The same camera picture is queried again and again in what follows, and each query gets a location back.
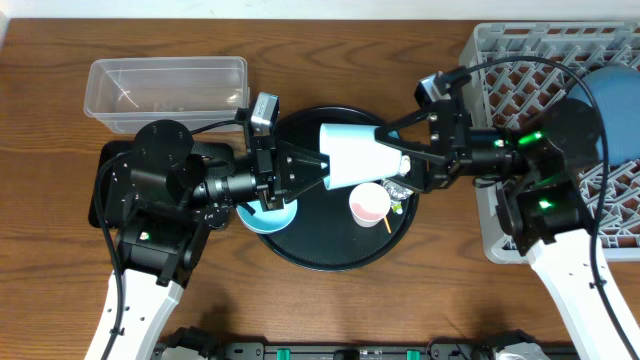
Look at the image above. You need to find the small blue cup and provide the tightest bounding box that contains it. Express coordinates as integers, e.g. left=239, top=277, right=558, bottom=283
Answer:
left=319, top=123, right=402, bottom=190

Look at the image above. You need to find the dark blue plate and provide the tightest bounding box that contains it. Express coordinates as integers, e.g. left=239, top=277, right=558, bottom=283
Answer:
left=568, top=65, right=639, bottom=166

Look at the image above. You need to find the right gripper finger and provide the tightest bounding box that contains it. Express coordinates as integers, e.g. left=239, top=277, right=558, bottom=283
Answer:
left=374, top=110, right=430, bottom=143
left=375, top=137, right=448, bottom=171

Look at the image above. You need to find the pink cup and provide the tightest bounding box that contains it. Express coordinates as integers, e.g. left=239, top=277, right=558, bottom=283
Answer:
left=349, top=182, right=391, bottom=228

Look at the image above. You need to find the round black serving tray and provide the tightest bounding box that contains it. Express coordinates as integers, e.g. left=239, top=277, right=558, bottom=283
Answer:
left=259, top=106, right=419, bottom=271

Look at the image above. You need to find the green yellow wrapper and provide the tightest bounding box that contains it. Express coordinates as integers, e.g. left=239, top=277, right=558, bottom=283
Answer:
left=391, top=200, right=404, bottom=215

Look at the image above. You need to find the crumpled white tissue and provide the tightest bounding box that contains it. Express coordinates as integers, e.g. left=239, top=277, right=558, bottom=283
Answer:
left=398, top=155, right=411, bottom=176

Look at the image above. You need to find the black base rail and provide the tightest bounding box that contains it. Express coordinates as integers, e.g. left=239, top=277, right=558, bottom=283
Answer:
left=149, top=327, right=581, bottom=360

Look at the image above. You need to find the crumpled foil wrapper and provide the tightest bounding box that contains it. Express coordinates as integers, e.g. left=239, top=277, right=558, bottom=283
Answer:
left=381, top=179, right=414, bottom=201

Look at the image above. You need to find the grey dishwasher rack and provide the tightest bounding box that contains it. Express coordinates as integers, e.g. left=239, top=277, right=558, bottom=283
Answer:
left=459, top=21, right=639, bottom=262

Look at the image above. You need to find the black rectangular tray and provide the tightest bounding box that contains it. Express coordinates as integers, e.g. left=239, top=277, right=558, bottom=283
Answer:
left=98, top=140, right=233, bottom=228

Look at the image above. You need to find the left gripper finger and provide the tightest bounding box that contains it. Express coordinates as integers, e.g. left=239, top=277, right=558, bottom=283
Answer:
left=282, top=172, right=328, bottom=200
left=277, top=140, right=330, bottom=173

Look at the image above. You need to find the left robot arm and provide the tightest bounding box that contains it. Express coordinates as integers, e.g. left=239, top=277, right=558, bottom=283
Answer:
left=86, top=119, right=329, bottom=359

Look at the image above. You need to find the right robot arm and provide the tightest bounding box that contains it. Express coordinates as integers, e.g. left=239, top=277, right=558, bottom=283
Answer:
left=374, top=98, right=639, bottom=359

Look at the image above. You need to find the white light-blue bowl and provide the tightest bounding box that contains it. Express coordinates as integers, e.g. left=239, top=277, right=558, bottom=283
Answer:
left=236, top=200, right=298, bottom=234

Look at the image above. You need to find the wooden chopstick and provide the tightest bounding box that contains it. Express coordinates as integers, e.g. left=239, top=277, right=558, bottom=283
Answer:
left=383, top=216, right=392, bottom=234

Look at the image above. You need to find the clear plastic bin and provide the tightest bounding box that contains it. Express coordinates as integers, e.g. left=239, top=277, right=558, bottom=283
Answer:
left=84, top=56, right=250, bottom=134

